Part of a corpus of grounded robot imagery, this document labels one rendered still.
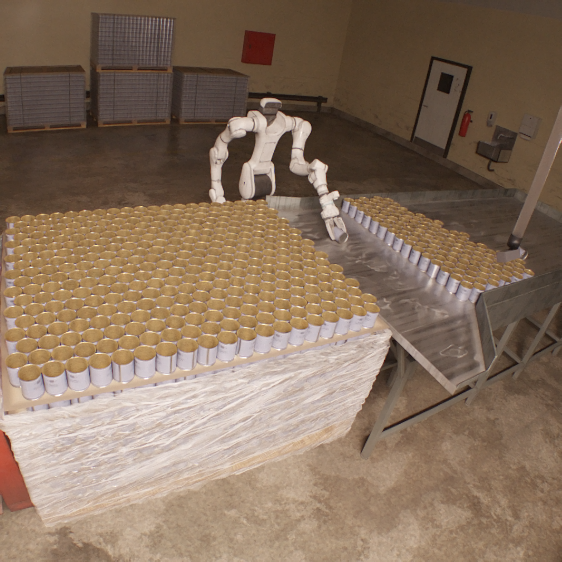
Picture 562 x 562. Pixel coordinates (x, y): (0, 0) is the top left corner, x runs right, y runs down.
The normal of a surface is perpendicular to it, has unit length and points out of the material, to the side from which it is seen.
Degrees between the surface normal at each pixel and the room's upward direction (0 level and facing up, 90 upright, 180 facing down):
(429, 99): 90
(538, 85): 90
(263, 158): 105
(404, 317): 0
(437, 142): 90
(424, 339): 0
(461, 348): 0
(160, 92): 89
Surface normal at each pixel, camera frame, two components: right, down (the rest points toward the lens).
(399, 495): 0.14, -0.84
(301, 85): 0.47, 0.53
